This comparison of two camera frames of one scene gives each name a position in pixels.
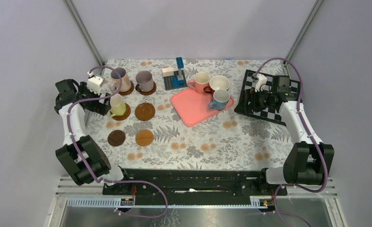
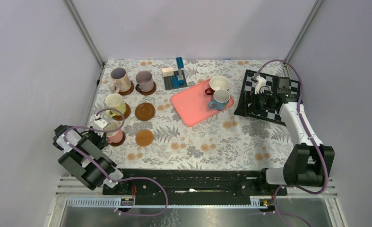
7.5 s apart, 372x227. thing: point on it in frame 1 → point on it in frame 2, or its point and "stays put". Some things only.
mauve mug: x=145 y=79 stays put
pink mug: x=201 y=80 → x=114 y=136
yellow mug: x=117 y=107 stays put
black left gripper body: x=96 y=106 → x=96 y=139
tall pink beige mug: x=115 y=83 stays put
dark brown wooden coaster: x=125 y=115 stays put
